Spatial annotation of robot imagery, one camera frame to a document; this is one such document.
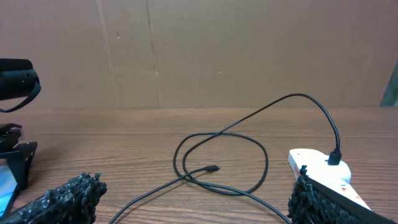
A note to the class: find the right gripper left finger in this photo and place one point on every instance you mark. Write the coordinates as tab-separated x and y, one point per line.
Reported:
71	203

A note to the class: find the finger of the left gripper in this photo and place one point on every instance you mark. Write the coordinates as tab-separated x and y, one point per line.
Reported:
20	166

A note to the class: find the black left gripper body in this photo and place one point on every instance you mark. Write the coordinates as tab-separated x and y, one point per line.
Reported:
10	134

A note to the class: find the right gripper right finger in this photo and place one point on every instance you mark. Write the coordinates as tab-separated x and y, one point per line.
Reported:
312	202

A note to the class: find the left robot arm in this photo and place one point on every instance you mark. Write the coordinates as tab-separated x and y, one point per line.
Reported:
18	80

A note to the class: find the white charger plug adapter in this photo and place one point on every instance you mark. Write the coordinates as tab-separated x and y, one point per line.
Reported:
319	167

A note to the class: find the white power strip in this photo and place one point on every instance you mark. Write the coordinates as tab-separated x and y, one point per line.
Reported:
303	157

